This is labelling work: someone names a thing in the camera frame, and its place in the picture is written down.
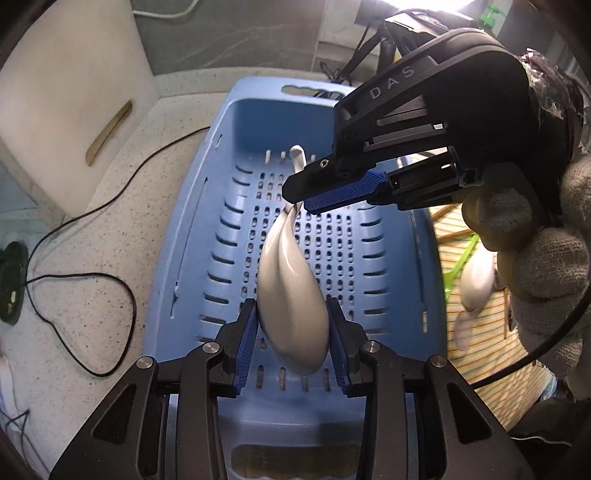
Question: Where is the person's right hand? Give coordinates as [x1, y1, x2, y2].
[461, 154, 591, 380]

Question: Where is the white ceramic spoon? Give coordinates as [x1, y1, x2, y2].
[256, 145, 330, 376]
[461, 256, 498, 311]

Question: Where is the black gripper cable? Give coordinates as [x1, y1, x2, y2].
[463, 258, 591, 389]

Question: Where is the white cable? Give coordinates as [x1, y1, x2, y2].
[133, 0, 197, 19]

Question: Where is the striped towel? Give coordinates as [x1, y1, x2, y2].
[426, 203, 557, 400]

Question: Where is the blue plastic basket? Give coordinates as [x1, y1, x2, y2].
[147, 76, 451, 480]

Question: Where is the white cutting board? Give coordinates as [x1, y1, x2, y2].
[0, 0, 161, 219]

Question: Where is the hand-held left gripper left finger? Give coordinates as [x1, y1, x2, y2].
[48, 298, 258, 480]

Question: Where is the green plastic stick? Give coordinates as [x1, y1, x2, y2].
[442, 232, 479, 302]

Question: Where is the bundle of black cables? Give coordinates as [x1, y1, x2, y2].
[318, 17, 399, 99]

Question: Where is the dark green round object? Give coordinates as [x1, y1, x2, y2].
[0, 241, 29, 327]

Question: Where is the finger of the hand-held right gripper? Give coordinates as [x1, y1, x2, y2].
[282, 121, 456, 215]
[387, 158, 478, 212]

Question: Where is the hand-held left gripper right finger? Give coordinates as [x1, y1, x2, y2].
[326, 297, 528, 480]

